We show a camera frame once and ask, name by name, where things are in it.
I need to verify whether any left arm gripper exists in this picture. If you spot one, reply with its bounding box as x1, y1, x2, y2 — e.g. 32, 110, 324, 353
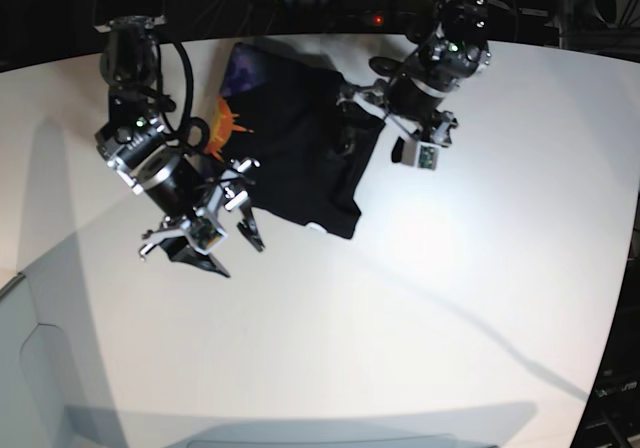
335, 80, 458, 164

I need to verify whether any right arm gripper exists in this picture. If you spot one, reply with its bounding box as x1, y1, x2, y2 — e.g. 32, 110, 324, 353
137, 156, 265, 278

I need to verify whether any black T-shirt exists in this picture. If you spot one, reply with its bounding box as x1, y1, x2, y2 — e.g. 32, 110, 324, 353
205, 43, 375, 239

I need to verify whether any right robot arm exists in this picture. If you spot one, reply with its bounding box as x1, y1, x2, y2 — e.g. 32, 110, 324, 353
93, 0, 264, 277

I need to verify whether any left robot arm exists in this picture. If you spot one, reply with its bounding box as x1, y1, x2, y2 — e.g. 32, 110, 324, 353
339, 0, 491, 170

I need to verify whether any black power strip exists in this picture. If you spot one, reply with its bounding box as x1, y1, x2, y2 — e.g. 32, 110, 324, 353
345, 11, 437, 37

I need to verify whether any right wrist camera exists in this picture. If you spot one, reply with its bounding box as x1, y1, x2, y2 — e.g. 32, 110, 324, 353
186, 219, 228, 255

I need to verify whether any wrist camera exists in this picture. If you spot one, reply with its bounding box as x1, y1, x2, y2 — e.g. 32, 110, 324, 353
401, 140, 439, 171
186, 219, 228, 255

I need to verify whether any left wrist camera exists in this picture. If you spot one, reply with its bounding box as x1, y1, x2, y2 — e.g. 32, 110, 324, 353
401, 140, 439, 171

